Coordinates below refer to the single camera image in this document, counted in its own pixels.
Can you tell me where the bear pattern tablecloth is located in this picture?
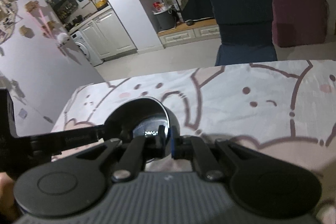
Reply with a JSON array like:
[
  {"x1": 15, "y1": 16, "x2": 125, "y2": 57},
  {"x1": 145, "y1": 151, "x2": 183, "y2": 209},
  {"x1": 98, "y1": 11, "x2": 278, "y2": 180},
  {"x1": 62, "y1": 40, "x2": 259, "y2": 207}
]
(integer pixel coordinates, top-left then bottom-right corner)
[{"x1": 51, "y1": 58, "x2": 336, "y2": 224}]

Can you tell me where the white low drawer cabinet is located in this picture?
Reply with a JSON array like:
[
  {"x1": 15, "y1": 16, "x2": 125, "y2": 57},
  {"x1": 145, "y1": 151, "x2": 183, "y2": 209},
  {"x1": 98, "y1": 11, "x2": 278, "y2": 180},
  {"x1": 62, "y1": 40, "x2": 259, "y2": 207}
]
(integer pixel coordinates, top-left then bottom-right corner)
[{"x1": 158, "y1": 19, "x2": 220, "y2": 48}]

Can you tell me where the grey trash bin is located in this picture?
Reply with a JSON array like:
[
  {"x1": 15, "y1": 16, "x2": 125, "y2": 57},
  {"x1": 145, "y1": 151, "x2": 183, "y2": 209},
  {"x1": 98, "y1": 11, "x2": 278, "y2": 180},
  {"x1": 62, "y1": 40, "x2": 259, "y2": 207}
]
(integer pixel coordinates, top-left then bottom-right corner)
[{"x1": 154, "y1": 9, "x2": 177, "y2": 31}]

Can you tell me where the white kitchen cabinet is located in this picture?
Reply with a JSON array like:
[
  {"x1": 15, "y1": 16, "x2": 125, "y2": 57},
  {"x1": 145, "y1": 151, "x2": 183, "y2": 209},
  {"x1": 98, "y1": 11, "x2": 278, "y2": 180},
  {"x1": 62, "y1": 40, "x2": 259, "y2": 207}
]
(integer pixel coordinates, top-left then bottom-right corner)
[{"x1": 79, "y1": 9, "x2": 136, "y2": 60}]

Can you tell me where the maroon chair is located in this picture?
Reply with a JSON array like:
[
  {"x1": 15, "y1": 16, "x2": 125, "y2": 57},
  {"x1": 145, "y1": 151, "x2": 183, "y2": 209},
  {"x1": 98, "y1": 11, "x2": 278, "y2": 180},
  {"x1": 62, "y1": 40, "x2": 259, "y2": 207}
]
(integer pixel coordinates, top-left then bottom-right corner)
[{"x1": 272, "y1": 0, "x2": 328, "y2": 48}]

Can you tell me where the white washing machine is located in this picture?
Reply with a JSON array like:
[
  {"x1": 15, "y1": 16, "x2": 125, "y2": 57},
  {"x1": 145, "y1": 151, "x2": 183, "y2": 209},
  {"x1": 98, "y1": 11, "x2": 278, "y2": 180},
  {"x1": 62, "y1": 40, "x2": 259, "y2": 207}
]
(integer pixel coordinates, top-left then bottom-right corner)
[{"x1": 71, "y1": 31, "x2": 103, "y2": 67}]

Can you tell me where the dark blue chair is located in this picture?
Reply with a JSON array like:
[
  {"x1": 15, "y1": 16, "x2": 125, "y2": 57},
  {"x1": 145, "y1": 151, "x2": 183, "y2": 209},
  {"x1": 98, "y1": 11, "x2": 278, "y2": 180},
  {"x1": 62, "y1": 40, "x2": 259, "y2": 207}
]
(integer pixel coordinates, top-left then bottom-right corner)
[{"x1": 210, "y1": 0, "x2": 277, "y2": 66}]

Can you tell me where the round steel bowl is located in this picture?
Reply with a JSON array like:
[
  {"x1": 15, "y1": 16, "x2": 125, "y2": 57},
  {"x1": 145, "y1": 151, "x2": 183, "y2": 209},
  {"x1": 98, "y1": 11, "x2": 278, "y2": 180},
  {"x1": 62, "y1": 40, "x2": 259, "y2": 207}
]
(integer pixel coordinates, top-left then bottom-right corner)
[{"x1": 104, "y1": 97, "x2": 180, "y2": 157}]

